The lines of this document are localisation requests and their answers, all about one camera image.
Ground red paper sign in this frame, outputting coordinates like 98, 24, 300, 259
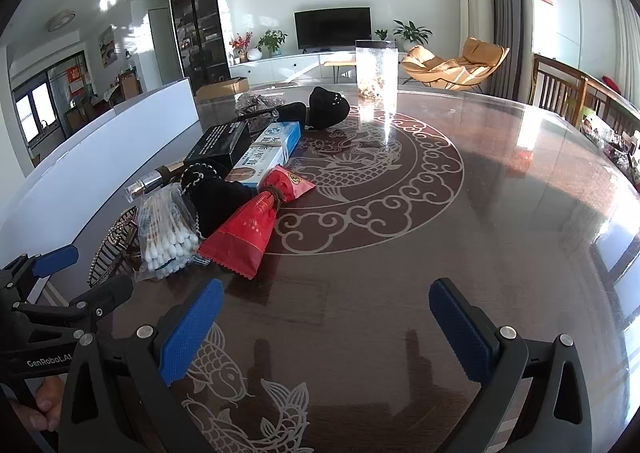
66, 65, 86, 94

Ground blue and white toothpaste box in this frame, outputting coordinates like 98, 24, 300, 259
227, 122, 302, 194

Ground wooden dining table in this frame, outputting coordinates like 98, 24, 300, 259
102, 83, 126, 108

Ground wooden bench hairpin legs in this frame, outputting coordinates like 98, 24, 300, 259
322, 58, 358, 81

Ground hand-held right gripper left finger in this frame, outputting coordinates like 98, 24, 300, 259
59, 278, 226, 453

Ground grey curtain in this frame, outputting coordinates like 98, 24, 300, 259
472, 0, 526, 104

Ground person's left hand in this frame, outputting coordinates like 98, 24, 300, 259
10, 375, 66, 434

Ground patterned dark wooden desktop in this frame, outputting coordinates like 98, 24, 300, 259
0, 83, 640, 453

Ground red flowers in vase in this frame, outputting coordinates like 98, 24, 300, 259
229, 32, 253, 62

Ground covered standing air conditioner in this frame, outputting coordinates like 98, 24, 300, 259
456, 0, 496, 58

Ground sheer white curtain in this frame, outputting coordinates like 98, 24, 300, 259
607, 0, 640, 78

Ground white television console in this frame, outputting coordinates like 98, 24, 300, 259
227, 50, 416, 84

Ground small red packet round logo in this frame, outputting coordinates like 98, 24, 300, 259
260, 164, 317, 204

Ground large leafy potted plant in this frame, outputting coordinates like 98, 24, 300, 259
392, 20, 433, 54

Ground black rectangular box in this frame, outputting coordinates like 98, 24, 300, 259
184, 120, 251, 170

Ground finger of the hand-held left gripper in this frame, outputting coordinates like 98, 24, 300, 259
67, 274, 135, 331
0, 244, 80, 284

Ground wall painting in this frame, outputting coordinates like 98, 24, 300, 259
97, 25, 117, 68

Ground clear plastic jar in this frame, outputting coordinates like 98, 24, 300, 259
355, 39, 399, 101

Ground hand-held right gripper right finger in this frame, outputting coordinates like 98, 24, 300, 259
428, 277, 593, 453

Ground green potted plant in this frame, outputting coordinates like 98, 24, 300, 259
257, 29, 288, 58

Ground large red snack packet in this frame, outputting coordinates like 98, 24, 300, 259
196, 193, 278, 280

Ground wooden slat-back chair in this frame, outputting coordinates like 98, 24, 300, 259
530, 55, 591, 126
585, 78, 640, 138

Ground gold and silver cosmetic tube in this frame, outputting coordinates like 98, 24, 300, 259
125, 158, 201, 198

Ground wooden dining chair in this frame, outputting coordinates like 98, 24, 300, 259
117, 70, 143, 98

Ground cotton swab pack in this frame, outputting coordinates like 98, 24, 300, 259
132, 183, 201, 284

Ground black knit sock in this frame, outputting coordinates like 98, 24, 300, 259
180, 159, 256, 239
270, 87, 352, 130

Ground clear eyeglasses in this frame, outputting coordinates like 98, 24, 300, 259
234, 105, 283, 134

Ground flat screen television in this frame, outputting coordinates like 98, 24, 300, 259
294, 7, 372, 51

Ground dark glass display cabinet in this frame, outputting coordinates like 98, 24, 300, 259
166, 0, 232, 88

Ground tan lounge chair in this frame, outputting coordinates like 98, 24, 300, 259
460, 37, 511, 94
401, 45, 463, 84

